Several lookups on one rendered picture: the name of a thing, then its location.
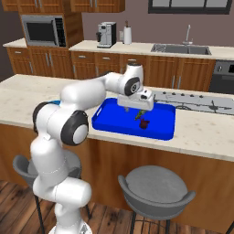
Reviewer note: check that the black oven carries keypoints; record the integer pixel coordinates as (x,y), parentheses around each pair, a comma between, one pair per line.
(223,77)

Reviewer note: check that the wooden base cupboards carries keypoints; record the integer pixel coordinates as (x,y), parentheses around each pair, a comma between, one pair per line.
(85,65)

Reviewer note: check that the steel sink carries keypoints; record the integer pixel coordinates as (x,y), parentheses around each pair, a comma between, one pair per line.
(181,49)

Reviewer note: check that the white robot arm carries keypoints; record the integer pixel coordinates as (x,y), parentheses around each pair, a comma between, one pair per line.
(76,94)

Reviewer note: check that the grey bar stool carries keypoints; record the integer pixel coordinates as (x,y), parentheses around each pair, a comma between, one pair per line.
(21,166)
(155,186)

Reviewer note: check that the dark red beet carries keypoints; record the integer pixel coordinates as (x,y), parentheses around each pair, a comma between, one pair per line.
(143,123)

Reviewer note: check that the silver microwave oven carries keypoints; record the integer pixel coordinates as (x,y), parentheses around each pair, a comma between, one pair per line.
(41,30)

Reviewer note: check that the wooden kitchen island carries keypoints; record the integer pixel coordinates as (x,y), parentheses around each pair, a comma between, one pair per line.
(122,164)

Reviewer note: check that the blue tray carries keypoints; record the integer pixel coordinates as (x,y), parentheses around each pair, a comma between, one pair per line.
(122,125)

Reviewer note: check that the white paper towel roll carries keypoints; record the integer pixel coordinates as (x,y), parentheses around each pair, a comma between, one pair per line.
(127,36)

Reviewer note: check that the wooden wall cupboards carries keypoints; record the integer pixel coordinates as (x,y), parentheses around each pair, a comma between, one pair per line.
(73,6)

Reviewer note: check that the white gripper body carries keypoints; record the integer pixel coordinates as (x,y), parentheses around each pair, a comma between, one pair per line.
(131,102)

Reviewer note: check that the silver hob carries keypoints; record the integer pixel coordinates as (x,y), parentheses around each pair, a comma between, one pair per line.
(195,100)

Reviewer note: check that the dark framed window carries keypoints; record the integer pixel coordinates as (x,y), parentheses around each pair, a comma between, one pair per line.
(190,6)

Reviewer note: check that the green asparagus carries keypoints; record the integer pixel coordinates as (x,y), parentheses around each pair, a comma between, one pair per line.
(140,114)

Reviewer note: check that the silver tap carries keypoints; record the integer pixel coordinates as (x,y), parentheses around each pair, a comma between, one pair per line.
(188,35)

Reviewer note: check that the silver coffee machine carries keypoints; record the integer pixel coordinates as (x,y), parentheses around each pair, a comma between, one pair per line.
(106,35)

